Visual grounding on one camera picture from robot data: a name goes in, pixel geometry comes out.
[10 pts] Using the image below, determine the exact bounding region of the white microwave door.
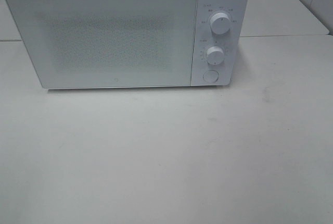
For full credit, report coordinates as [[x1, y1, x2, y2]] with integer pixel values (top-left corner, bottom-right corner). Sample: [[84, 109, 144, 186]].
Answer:
[[6, 0, 197, 89]]

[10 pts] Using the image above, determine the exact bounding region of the white microwave knob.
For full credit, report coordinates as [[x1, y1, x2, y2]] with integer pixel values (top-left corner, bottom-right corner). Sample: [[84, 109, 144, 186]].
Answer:
[[207, 46, 225, 65], [209, 11, 230, 35]]

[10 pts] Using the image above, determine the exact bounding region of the round door release button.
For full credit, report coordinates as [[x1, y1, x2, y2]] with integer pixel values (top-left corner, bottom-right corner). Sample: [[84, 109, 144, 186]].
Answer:
[[203, 70, 219, 83]]

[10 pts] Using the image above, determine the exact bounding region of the white microwave oven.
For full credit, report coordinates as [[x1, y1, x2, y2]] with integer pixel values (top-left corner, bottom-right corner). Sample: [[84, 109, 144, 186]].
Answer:
[[1, 0, 252, 90]]

